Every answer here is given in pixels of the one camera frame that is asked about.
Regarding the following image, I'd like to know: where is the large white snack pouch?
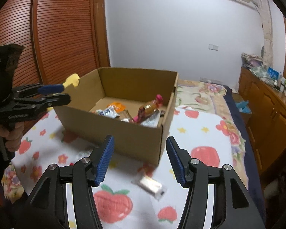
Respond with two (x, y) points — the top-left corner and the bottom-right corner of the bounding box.
(139, 110), (161, 128)

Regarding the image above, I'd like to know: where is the brown cracker pack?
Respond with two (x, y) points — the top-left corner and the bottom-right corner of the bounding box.
(119, 110), (133, 123)

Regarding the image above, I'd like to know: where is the orange white snack packet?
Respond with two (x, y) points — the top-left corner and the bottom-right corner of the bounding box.
(107, 102), (126, 113)

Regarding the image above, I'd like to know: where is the left human hand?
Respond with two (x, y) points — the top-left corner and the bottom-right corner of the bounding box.
(0, 122), (24, 152)

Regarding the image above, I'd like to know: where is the yellow Pikachu plush toy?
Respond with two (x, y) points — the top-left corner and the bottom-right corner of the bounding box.
(63, 73), (80, 88)

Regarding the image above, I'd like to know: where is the brown cardboard box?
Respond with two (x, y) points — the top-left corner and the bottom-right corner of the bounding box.
(55, 68), (179, 165)

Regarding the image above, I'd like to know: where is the small clear wrapped snack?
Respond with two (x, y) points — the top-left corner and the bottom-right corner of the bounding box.
(132, 173), (167, 201)

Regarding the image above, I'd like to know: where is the white fruit print blanket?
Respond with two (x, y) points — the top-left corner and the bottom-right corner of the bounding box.
(12, 108), (248, 228)

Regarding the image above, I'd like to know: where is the pink-capped brown snack bag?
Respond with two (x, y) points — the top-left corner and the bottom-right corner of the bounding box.
(133, 94), (163, 123)

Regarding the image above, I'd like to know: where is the wooden louvered wardrobe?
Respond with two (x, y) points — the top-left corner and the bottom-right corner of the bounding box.
(0, 0), (111, 134)

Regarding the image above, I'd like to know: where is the floral bed quilt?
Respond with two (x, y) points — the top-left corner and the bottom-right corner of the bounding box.
(176, 80), (230, 117)

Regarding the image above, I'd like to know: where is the teal cloth item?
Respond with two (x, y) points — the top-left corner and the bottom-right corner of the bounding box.
(235, 101), (252, 114)

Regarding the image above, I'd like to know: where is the wooden sideboard cabinet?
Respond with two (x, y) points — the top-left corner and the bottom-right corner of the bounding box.
(238, 67), (286, 174)

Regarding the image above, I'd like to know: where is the beige curtain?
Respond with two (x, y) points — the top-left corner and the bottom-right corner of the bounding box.
(256, 0), (273, 68)

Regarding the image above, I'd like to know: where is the white wall switch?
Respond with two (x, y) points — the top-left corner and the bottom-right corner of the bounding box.
(208, 44), (219, 51)

